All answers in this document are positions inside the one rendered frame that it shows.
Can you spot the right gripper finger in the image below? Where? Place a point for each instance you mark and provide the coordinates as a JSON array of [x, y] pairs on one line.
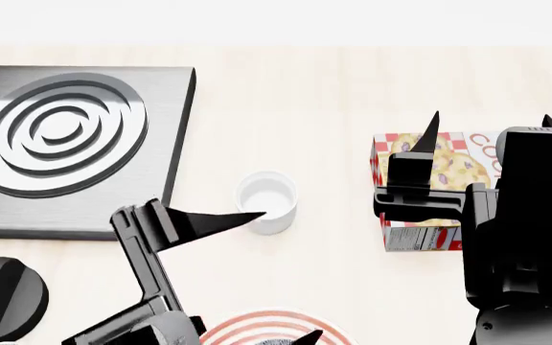
[[412, 169], [550, 121]]

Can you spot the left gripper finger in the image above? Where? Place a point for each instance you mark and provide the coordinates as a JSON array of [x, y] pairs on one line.
[[194, 224], [310, 339]]

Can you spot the white plate red rings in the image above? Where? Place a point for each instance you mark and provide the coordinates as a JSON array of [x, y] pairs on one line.
[[237, 327]]

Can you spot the grey square stove burner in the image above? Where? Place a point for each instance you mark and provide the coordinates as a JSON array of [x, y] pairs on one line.
[[170, 108]]

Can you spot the black stove knob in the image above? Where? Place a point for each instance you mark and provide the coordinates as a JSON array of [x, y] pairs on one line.
[[7, 294]]

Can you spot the cookie box red checkered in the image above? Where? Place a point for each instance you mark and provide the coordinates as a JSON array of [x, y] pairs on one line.
[[455, 161]]

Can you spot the white ramekin cup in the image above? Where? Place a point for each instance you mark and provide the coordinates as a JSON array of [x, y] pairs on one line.
[[266, 190]]

